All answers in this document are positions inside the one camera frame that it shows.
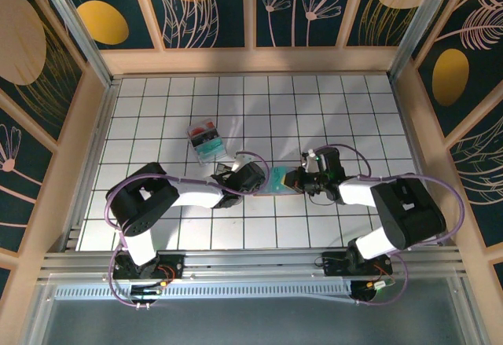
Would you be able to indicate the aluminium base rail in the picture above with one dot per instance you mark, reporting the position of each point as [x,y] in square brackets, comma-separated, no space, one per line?
[255,260]

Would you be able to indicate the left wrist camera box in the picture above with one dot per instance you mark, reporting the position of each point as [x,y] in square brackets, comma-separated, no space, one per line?
[240,162]

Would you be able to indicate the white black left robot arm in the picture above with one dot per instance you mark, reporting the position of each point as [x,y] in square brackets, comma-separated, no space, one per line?
[192,195]

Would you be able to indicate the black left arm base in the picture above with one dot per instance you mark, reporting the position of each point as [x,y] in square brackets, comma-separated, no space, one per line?
[175,262]

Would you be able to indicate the tan leather card holder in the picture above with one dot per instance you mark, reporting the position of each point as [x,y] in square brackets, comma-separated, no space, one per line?
[271,189]

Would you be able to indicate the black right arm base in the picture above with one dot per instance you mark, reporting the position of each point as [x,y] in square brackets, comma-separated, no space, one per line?
[334,262]

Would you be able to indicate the aluminium corner post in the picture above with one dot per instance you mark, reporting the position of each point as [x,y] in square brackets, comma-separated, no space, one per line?
[422,26]
[78,34]

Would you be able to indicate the teal card with white logo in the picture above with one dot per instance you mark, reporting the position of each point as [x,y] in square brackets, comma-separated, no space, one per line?
[279,178]

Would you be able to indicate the clear acrylic card box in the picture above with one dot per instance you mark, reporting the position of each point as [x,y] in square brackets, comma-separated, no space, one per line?
[201,161]

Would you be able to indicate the aluminium side rail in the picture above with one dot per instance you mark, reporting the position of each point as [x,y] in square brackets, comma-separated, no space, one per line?
[93,156]
[408,125]

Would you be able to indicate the red card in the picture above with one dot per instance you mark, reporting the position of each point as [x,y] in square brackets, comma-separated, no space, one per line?
[200,129]

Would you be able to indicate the black card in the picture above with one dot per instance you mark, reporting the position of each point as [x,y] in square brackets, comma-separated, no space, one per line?
[204,136]

